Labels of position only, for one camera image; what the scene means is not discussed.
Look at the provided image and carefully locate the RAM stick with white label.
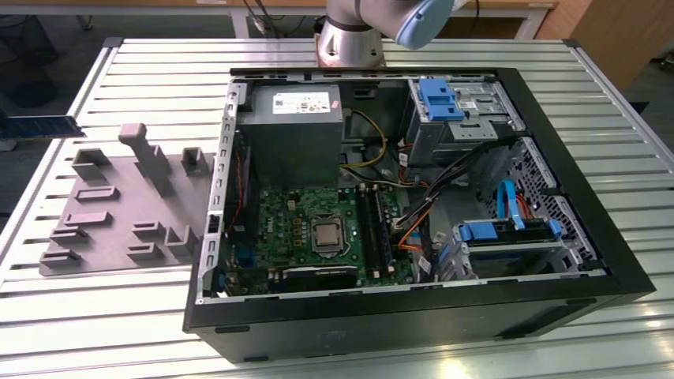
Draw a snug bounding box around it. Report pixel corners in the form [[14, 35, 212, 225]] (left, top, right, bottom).
[[0, 114, 88, 139]]

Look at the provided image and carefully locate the black RAM slot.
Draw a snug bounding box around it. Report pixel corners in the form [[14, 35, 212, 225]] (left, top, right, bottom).
[[356, 184, 381, 278]]

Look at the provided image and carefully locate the silver CPU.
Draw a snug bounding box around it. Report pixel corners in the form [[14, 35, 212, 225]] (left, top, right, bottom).
[[313, 224, 342, 244]]

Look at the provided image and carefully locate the green motherboard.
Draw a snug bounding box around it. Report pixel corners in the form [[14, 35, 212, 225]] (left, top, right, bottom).
[[225, 185, 416, 295]]

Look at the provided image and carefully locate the grey power supply unit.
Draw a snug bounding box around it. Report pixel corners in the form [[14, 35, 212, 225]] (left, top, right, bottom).
[[234, 83, 346, 189]]

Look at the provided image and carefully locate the CPU socket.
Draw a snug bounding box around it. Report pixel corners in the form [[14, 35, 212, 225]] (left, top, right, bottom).
[[306, 212, 352, 257]]

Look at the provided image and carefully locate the black graphics card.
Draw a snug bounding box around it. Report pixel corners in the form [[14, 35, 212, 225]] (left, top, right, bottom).
[[266, 266, 358, 293]]

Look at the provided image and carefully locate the hard disk in blue carrier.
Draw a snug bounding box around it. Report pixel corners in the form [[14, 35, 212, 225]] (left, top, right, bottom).
[[456, 219, 561, 245]]

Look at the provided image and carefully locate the silver metal drive cage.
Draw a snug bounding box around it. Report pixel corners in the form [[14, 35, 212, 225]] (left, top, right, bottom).
[[406, 77, 527, 167]]

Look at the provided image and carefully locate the blue drive carrier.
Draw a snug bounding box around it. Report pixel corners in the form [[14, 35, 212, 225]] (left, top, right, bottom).
[[417, 77, 467, 122]]

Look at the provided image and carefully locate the black PC case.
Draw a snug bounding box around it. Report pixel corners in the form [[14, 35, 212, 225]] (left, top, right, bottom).
[[181, 66, 657, 364]]

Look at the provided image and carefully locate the silver disk bay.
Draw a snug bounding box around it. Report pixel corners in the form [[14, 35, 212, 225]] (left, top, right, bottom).
[[436, 240, 580, 281]]

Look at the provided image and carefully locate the grey parts rack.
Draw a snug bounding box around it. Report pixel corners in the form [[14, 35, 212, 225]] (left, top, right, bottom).
[[38, 122, 217, 277]]

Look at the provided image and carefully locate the wooden cabinet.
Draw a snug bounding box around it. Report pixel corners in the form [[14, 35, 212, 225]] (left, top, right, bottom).
[[536, 0, 674, 94]]

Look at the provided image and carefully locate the black mesh bin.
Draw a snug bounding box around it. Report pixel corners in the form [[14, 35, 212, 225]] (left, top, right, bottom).
[[0, 13, 59, 108]]

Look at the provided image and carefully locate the black chair base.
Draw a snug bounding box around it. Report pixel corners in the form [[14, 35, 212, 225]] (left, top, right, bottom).
[[649, 49, 674, 74]]

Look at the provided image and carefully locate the yellow wire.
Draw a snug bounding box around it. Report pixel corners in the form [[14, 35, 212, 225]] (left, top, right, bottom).
[[338, 109, 389, 178]]

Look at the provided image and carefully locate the red wire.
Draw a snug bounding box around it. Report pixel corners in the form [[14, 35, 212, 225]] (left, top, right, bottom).
[[234, 149, 249, 216]]

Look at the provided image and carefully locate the orange wire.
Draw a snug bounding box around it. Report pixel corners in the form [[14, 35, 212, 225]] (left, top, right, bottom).
[[396, 228, 421, 252]]

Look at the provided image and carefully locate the black cable bundle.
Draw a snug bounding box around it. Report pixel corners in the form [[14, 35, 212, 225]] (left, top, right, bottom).
[[398, 140, 520, 234]]

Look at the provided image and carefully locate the blue flat wire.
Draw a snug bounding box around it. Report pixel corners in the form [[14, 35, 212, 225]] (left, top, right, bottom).
[[496, 179, 527, 231]]

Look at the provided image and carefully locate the grey cable with plug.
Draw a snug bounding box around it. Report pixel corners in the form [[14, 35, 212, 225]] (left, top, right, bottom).
[[241, 0, 274, 39]]

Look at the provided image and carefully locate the wooden desk with white frame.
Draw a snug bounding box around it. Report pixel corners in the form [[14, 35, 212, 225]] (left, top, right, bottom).
[[0, 0, 560, 40]]

